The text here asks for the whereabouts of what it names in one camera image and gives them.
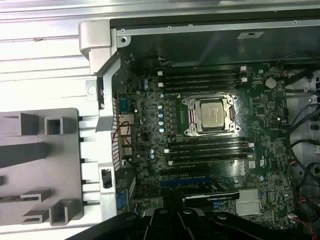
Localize metal socket cover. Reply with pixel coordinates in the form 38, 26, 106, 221
188, 97, 236, 131

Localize blue expansion slot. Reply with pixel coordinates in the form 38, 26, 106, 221
159, 177, 213, 188

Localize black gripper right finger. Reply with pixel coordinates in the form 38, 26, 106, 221
174, 187, 311, 240

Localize silver case corner bracket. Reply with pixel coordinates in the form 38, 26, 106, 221
78, 20, 112, 76

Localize silver finned chipset heatsink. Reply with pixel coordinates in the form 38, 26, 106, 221
236, 189, 262, 216

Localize black graphics card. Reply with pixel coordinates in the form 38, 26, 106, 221
182, 188, 241, 208

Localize green RAM stick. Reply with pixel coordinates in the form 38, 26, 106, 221
0, 195, 41, 202

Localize green motherboard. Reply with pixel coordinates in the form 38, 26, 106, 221
112, 62, 293, 226

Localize black expansion slot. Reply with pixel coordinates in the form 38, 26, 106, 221
159, 167, 211, 177

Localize silver CPU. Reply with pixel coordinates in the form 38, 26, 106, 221
201, 101, 225, 128

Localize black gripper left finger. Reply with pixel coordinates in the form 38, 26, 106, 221
66, 187, 180, 240

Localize open black PC case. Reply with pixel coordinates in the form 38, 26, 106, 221
78, 9, 320, 240

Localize RAM slot white clips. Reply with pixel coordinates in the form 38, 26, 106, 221
164, 142, 254, 154
157, 77, 249, 88
167, 154, 254, 167
157, 65, 248, 77

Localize CPU socket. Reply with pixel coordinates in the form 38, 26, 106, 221
181, 96, 241, 138

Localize gray parts rack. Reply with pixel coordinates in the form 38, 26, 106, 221
0, 107, 83, 227

